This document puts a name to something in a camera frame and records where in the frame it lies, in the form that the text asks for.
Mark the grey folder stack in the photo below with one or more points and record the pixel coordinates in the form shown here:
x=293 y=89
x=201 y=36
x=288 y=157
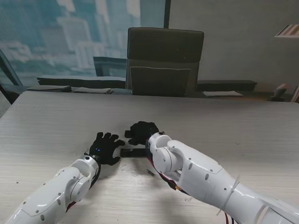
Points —
x=93 y=90

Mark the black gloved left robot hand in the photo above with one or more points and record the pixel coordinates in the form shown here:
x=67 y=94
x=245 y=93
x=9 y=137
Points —
x=105 y=148

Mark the long dark bench cushion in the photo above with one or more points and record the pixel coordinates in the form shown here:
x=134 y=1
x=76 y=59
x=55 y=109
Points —
x=81 y=81

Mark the small desk ornament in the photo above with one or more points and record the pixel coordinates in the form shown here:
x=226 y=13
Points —
x=279 y=93

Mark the dark grey folder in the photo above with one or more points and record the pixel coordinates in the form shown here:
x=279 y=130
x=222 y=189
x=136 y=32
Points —
x=51 y=88

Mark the dark window pillar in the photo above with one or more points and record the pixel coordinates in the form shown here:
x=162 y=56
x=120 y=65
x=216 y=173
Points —
x=167 y=14

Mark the black remote control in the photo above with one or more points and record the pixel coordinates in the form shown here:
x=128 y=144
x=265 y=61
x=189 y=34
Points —
x=133 y=152

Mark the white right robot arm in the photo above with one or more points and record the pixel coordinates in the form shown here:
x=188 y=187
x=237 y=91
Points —
x=198 y=177

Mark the dark grey office chair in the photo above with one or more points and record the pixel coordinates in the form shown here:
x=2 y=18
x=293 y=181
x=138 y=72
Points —
x=163 y=51

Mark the silver AAA battery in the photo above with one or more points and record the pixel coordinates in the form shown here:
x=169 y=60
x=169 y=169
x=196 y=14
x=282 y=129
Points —
x=150 y=172

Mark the white paper sheet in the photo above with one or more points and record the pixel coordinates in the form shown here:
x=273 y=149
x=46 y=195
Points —
x=222 y=93

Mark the light wooden board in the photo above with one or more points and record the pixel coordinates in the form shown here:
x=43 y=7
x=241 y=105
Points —
x=295 y=95

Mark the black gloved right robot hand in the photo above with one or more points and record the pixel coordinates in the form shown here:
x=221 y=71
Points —
x=142 y=131

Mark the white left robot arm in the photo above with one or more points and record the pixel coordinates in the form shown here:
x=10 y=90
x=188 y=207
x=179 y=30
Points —
x=70 y=182

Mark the grey slanted metal bar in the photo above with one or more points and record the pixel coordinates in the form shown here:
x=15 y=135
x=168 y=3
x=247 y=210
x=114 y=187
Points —
x=9 y=70

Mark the short dark bench cushion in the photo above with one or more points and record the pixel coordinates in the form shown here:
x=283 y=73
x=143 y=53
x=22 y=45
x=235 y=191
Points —
x=226 y=84

